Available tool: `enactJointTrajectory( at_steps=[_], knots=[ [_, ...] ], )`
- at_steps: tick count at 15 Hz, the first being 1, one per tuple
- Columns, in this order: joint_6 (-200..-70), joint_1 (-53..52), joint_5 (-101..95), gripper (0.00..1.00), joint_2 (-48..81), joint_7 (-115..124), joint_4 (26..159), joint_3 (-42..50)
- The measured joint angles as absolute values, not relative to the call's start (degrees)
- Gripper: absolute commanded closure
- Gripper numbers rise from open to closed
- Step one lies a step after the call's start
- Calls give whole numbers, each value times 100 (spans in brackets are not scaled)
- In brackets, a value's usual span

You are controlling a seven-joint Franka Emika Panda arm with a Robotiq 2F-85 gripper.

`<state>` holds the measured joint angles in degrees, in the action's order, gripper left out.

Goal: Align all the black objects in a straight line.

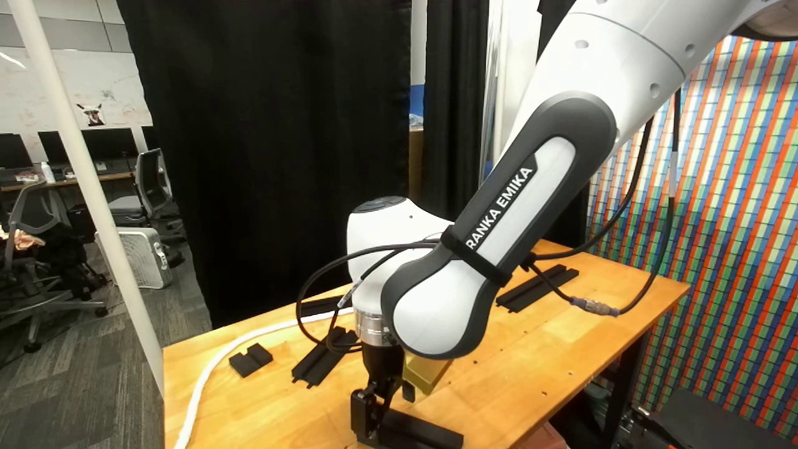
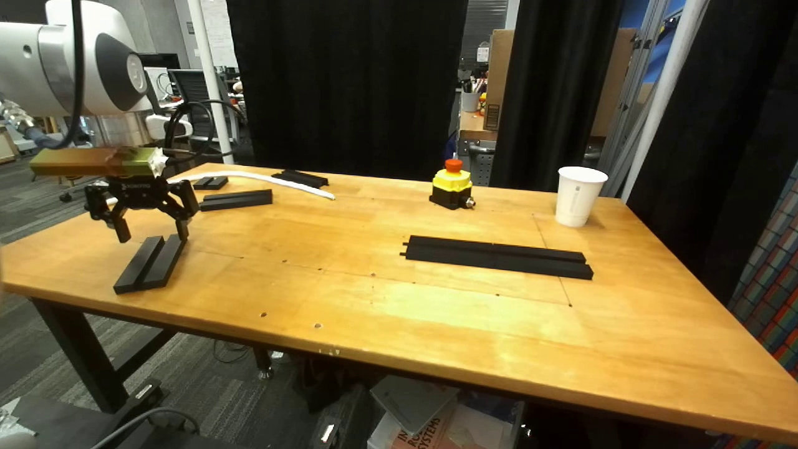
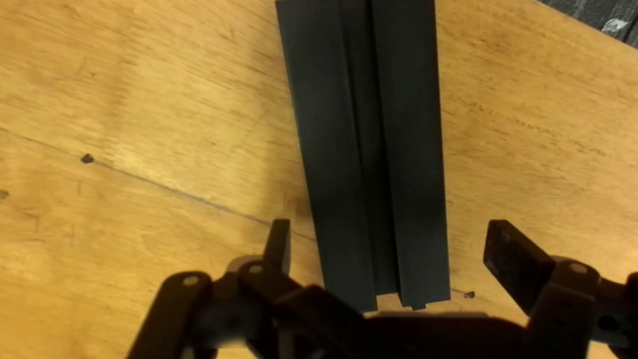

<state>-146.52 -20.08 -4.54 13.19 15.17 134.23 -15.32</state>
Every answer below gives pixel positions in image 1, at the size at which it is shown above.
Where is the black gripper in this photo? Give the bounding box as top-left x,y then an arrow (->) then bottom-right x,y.
347,339 -> 420,442

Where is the white curved plastic tube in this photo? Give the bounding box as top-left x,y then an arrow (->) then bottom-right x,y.
173,309 -> 360,449

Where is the small black grooved block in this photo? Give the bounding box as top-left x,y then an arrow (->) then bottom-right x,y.
226,343 -> 275,381

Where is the brown cardboard box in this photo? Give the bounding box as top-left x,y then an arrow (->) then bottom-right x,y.
406,127 -> 430,212

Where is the black table leg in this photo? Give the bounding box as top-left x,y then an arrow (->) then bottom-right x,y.
598,335 -> 647,449

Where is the wide black curtain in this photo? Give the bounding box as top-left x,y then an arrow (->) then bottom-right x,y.
109,0 -> 412,330

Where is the white box on floor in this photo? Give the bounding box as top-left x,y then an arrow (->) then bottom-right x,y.
115,224 -> 175,291

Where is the grey office chair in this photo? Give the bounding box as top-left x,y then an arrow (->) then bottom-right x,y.
133,148 -> 188,246
0,179 -> 112,355

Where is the narrow black curtain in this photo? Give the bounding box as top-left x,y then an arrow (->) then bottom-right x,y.
422,0 -> 494,228

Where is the black seat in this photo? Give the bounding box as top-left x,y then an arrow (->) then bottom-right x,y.
633,386 -> 781,449

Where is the multicoloured patterned backdrop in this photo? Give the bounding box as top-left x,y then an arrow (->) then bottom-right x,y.
582,33 -> 798,444

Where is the white slanted pole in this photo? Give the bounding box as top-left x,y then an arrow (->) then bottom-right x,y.
0,0 -> 167,394

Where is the black curtain beside patterned backdrop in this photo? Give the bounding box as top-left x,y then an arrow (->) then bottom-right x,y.
532,0 -> 594,249

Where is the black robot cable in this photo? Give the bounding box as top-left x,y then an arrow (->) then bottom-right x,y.
294,83 -> 680,348

